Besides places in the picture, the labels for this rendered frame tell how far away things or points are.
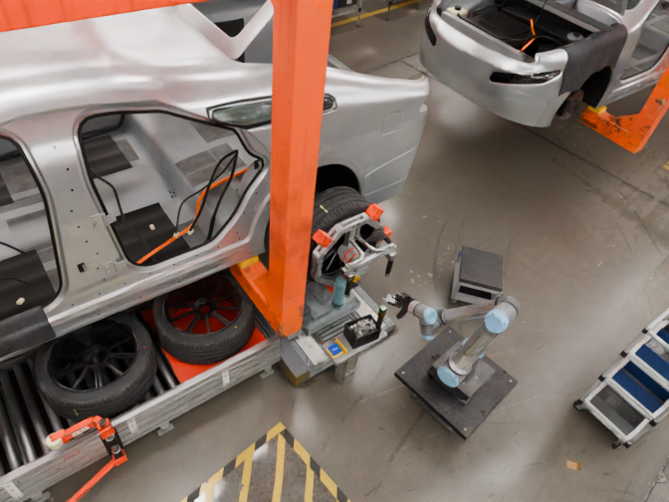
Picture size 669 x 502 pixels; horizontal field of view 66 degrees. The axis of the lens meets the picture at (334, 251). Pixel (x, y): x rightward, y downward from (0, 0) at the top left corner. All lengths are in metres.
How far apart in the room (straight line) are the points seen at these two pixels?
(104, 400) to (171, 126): 2.02
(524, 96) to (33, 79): 3.96
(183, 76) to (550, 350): 3.31
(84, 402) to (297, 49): 2.24
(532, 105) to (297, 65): 3.46
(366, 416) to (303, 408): 0.44
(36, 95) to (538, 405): 3.60
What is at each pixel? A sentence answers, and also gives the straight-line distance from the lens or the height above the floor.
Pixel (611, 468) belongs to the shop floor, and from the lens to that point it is 4.17.
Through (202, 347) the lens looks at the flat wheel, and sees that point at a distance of 3.36.
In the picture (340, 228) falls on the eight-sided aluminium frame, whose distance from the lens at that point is 3.16.
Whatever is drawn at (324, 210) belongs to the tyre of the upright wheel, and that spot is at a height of 1.15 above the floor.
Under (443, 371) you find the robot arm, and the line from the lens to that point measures 3.25.
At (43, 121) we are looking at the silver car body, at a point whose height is 1.94.
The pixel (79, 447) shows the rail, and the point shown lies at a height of 0.36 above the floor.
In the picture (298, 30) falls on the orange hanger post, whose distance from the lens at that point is 2.03.
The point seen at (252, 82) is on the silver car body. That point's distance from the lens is 2.91.
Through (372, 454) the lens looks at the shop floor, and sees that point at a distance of 3.60.
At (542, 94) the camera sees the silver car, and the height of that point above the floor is 1.11.
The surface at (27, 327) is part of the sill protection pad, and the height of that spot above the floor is 0.93.
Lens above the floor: 3.28
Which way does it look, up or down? 46 degrees down
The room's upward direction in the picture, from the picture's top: 8 degrees clockwise
